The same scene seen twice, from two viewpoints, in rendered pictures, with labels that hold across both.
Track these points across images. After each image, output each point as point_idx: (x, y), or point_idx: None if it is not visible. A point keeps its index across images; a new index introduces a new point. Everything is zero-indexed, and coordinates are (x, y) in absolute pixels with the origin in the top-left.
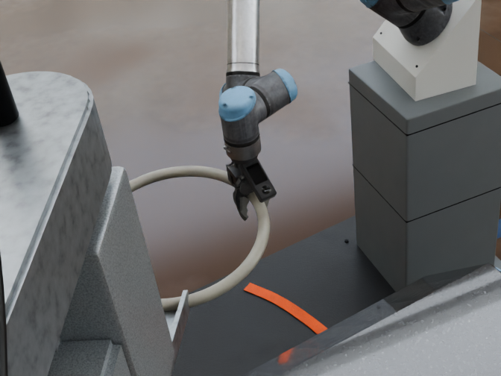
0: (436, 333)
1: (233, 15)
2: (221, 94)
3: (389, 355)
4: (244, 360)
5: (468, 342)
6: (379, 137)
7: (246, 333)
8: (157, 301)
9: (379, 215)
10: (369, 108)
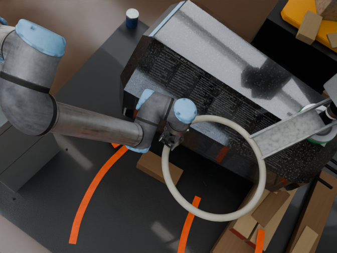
0: (201, 49)
1: (118, 129)
2: (185, 118)
3: (219, 62)
4: (127, 217)
5: (200, 38)
6: (16, 134)
7: (108, 225)
8: None
9: (29, 157)
10: (1, 138)
